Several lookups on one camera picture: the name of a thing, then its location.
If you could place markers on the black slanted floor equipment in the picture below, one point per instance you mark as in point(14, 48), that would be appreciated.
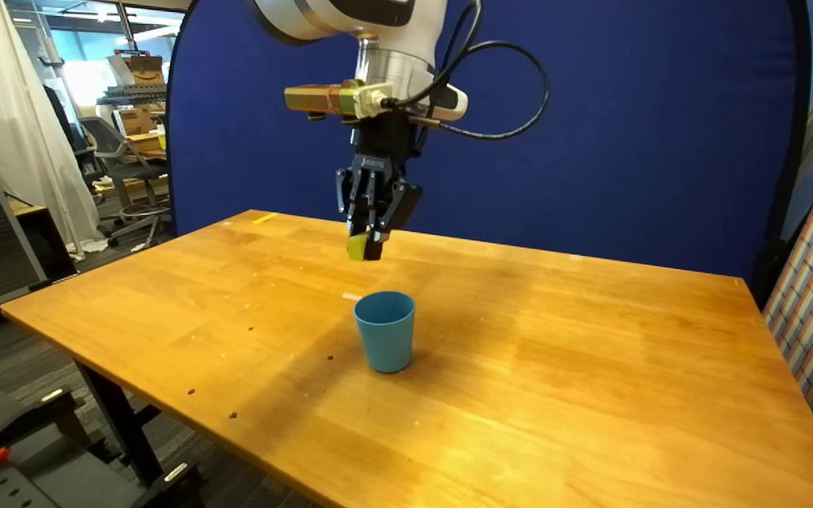
point(14, 425)

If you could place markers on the white curtain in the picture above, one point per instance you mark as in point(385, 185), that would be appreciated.
point(14, 103)

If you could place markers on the black table leg frame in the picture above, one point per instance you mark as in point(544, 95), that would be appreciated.
point(125, 425)

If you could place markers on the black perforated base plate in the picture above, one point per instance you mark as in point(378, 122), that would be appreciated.
point(8, 491)

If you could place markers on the blue plastic cup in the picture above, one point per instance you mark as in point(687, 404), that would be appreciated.
point(385, 329)

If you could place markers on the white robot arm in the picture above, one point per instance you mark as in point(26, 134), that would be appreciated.
point(395, 30)

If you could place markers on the shelf with cardboard boxes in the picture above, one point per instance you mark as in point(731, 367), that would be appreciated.
point(139, 103)

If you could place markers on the beige wrist camera box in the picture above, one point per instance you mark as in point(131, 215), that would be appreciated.
point(324, 101)

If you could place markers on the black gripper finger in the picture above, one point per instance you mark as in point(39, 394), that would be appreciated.
point(396, 215)
point(355, 201)

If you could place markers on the yellow block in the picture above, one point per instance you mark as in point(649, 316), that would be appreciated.
point(358, 247)

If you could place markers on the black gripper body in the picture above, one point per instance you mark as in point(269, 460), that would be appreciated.
point(389, 141)

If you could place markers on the blue fabric backdrop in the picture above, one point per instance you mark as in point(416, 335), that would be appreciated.
point(613, 141)

